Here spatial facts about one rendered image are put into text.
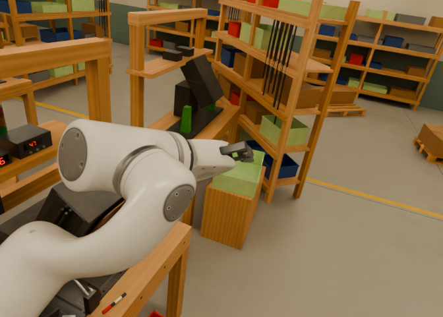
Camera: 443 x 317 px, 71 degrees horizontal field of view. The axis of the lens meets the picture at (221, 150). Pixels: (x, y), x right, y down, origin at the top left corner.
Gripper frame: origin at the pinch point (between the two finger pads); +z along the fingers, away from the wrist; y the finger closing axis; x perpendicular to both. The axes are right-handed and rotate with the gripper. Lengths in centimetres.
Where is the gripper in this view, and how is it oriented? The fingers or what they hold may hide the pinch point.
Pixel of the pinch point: (229, 161)
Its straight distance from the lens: 60.6
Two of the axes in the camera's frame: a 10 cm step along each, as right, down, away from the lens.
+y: 7.8, -3.3, -5.4
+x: -2.4, -9.4, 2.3
